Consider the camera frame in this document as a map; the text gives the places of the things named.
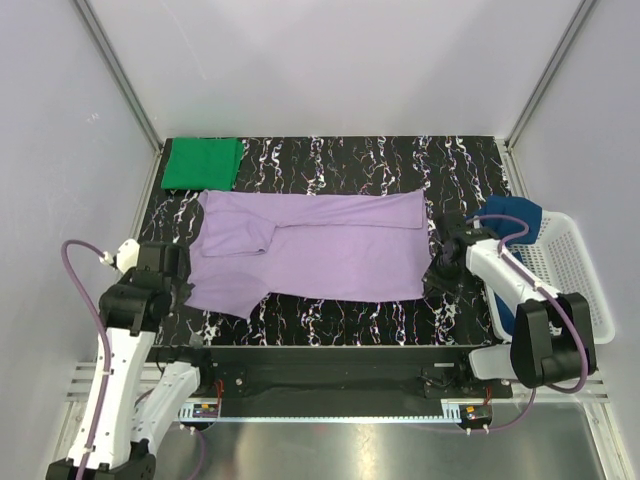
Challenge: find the purple t shirt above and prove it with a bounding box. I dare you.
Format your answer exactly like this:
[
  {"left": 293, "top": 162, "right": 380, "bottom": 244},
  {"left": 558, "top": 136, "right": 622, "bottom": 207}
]
[{"left": 187, "top": 190, "right": 431, "bottom": 318}]

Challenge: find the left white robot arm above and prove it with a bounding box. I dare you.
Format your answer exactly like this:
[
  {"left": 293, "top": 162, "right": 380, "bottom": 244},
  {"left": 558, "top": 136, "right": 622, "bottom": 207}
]
[{"left": 46, "top": 239, "right": 216, "bottom": 479}]

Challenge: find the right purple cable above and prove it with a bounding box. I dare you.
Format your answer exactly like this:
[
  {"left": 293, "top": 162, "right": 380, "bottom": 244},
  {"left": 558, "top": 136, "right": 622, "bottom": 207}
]
[{"left": 462, "top": 214, "right": 591, "bottom": 435}]

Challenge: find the aluminium rail frame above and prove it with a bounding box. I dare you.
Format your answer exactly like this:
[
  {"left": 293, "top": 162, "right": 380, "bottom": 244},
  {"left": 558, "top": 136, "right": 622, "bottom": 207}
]
[{"left": 47, "top": 341, "right": 608, "bottom": 479}]

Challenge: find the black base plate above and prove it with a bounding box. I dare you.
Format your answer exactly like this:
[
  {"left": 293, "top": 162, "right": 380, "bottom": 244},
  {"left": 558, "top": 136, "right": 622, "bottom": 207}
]
[{"left": 157, "top": 344, "right": 514, "bottom": 419}]

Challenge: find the folded green t shirt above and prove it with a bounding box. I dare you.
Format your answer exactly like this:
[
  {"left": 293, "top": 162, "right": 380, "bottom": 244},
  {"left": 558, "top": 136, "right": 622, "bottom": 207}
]
[{"left": 161, "top": 137, "right": 244, "bottom": 191}]

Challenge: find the dark blue t shirt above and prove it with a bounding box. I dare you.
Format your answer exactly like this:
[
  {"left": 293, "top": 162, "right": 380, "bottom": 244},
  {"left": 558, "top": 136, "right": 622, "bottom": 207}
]
[{"left": 465, "top": 195, "right": 542, "bottom": 336}]

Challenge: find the purple cable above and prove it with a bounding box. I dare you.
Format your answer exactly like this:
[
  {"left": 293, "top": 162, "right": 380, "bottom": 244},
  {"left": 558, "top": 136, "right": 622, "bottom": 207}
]
[
  {"left": 462, "top": 214, "right": 591, "bottom": 435},
  {"left": 60, "top": 238, "right": 209, "bottom": 480}
]

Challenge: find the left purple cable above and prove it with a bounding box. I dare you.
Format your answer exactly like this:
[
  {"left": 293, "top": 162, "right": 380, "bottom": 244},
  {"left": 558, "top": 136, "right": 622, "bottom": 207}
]
[{"left": 60, "top": 238, "right": 209, "bottom": 480}]

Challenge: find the white plastic basket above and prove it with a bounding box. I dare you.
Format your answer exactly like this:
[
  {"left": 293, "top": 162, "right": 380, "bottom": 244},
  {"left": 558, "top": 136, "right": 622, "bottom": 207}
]
[{"left": 509, "top": 210, "right": 615, "bottom": 345}]

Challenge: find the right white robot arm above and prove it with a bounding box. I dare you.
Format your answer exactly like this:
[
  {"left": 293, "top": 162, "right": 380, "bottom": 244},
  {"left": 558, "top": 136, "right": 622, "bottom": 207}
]
[{"left": 423, "top": 211, "right": 597, "bottom": 394}]

